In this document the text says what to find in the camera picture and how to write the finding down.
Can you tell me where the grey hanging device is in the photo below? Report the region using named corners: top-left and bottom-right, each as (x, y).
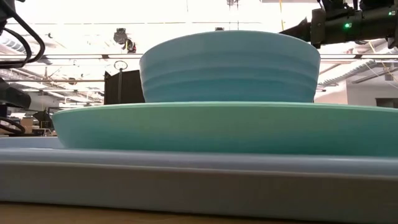
top-left (113, 27), bottom-right (137, 54)

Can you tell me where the blue ribbed bowl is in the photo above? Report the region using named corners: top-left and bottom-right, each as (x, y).
top-left (139, 29), bottom-right (322, 103)

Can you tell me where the teal round plate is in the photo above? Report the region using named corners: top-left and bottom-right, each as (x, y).
top-left (51, 101), bottom-right (398, 158)

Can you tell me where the blue plastic tray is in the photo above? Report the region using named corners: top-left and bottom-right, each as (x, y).
top-left (0, 136), bottom-right (398, 223)

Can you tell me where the cardboard box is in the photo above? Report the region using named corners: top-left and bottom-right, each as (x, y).
top-left (18, 116), bottom-right (35, 135)

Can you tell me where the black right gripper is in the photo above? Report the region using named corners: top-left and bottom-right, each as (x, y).
top-left (279, 7), bottom-right (364, 50)

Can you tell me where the black post with ring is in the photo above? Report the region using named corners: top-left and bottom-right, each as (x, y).
top-left (113, 60), bottom-right (129, 105)

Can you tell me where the black perforated box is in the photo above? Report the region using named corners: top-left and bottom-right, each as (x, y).
top-left (103, 69), bottom-right (146, 105)

